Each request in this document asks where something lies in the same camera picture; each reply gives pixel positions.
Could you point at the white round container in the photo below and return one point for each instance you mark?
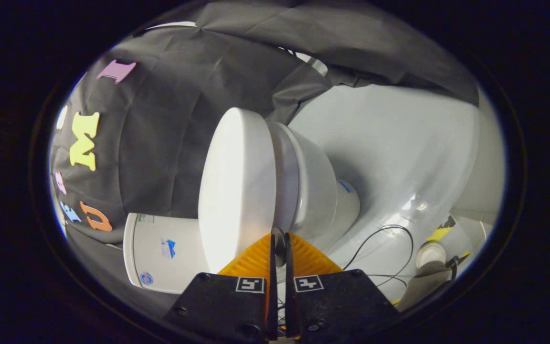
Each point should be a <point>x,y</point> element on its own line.
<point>430,253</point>

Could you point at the yellow and black item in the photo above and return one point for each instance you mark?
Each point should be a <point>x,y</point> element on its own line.
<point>441,231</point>

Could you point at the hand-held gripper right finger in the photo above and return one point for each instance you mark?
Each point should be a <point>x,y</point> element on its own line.
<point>337,301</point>

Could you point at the grey cloth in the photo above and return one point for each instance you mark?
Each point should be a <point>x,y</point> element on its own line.
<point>423,284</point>

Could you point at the black backdrop cloth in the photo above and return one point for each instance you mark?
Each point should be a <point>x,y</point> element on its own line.
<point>170,134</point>

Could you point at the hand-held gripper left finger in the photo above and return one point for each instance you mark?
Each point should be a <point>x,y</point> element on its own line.
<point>222,306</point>

